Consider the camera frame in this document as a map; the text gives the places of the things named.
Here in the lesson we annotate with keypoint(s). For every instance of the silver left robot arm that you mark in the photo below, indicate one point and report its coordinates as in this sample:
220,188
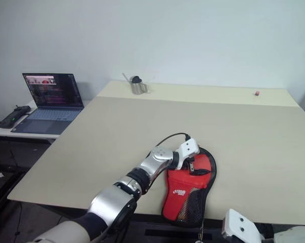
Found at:
109,202

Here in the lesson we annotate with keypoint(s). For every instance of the black handheld controller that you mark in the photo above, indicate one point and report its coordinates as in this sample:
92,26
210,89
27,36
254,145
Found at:
13,117

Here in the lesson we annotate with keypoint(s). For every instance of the stainless steel pitcher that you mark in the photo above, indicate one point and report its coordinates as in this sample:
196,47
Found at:
138,88

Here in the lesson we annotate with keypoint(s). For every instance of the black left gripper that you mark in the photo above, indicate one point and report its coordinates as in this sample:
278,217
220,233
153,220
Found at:
194,160

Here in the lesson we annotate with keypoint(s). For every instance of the thin metal stick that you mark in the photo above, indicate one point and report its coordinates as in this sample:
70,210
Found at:
126,77

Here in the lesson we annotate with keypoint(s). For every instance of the black item in pitcher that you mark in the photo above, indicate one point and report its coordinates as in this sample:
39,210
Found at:
136,79

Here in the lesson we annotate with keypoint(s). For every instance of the black table frame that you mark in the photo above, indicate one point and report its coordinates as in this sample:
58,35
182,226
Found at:
167,233

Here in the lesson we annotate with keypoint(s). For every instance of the red and black paddle case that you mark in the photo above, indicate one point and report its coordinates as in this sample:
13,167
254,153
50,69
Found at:
172,207

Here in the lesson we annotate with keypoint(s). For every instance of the white side table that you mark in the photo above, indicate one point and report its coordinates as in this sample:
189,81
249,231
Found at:
5,132

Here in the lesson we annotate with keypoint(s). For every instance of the small red object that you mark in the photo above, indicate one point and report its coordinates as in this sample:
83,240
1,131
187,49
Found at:
257,93

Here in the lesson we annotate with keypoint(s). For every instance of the open blue-grey laptop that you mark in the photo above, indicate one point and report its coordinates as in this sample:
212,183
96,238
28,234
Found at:
51,88

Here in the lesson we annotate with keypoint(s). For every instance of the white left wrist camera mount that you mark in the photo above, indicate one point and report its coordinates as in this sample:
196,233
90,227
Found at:
189,148

